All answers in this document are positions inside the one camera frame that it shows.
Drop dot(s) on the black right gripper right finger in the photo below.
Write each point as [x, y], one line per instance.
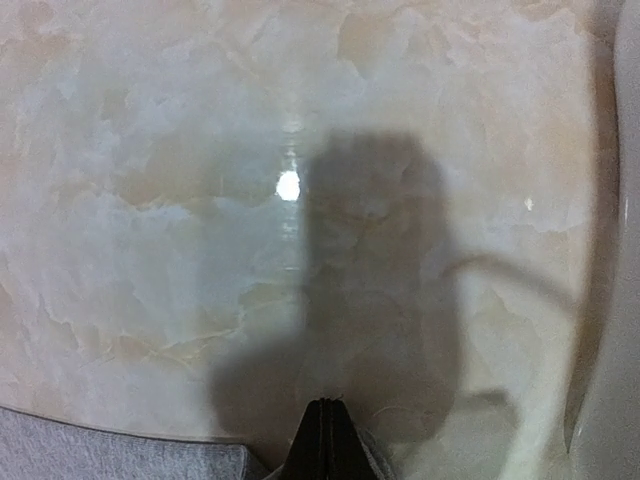
[345, 457]

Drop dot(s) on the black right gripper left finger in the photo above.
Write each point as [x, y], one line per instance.
[306, 459]

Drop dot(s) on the grey t-shirt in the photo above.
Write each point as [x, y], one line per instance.
[37, 448]

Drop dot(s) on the translucent white laundry basket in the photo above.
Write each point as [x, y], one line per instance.
[601, 422]

